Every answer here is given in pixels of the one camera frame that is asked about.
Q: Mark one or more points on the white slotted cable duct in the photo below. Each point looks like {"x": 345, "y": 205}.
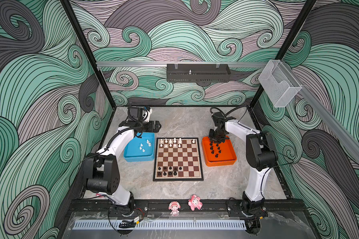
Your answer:
{"x": 163, "y": 225}

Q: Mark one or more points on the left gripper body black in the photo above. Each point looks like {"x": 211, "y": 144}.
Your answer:
{"x": 147, "y": 127}

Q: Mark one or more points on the folding chessboard brown cream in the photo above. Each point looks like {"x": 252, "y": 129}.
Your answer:
{"x": 177, "y": 159}

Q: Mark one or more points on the pink pig plush figurine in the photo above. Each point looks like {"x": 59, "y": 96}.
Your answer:
{"x": 195, "y": 203}

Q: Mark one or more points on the aluminium rail back wall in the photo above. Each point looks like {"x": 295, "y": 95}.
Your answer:
{"x": 176, "y": 63}

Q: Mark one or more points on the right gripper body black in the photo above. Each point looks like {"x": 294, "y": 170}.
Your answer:
{"x": 216, "y": 136}

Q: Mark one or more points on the orange plastic tray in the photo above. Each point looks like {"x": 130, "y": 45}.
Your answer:
{"x": 218, "y": 154}

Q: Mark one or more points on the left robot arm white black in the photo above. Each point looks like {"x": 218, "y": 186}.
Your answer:
{"x": 100, "y": 170}

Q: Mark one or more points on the black perforated wall shelf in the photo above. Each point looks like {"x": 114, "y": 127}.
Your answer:
{"x": 203, "y": 74}

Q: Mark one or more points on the clear acrylic wall holder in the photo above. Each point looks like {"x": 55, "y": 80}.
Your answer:
{"x": 279, "y": 83}

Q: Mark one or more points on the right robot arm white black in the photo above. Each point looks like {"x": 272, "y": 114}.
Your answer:
{"x": 260, "y": 154}

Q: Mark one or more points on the pink hooded doll figurine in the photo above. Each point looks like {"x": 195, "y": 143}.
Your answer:
{"x": 174, "y": 206}

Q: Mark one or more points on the blue plastic tray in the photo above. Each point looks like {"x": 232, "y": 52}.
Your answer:
{"x": 141, "y": 149}

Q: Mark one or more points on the aluminium rail wall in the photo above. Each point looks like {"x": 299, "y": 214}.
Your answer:
{"x": 176, "y": 63}
{"x": 339, "y": 113}

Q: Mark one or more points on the aluminium rail right wall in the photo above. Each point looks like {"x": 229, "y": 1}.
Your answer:
{"x": 339, "y": 113}

